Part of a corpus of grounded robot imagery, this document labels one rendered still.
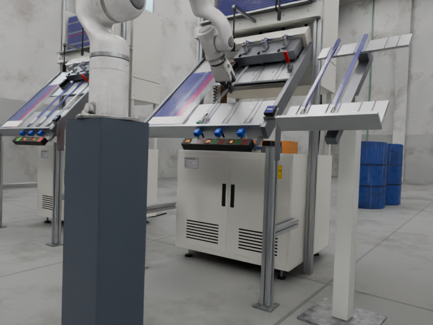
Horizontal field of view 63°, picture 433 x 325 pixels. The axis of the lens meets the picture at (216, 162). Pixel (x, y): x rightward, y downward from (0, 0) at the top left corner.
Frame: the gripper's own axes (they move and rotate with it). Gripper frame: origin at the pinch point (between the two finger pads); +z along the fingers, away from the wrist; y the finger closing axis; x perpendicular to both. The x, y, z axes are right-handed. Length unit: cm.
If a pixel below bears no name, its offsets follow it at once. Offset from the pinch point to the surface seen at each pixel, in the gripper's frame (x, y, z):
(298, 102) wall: -688, 343, 548
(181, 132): 32.7, 9.1, 0.8
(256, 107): 14.7, -22.7, -0.4
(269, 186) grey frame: 44, -37, 16
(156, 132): 33.8, 24.8, 1.1
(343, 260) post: 56, -67, 37
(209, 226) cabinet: 47, 10, 57
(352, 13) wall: -962, 242, 424
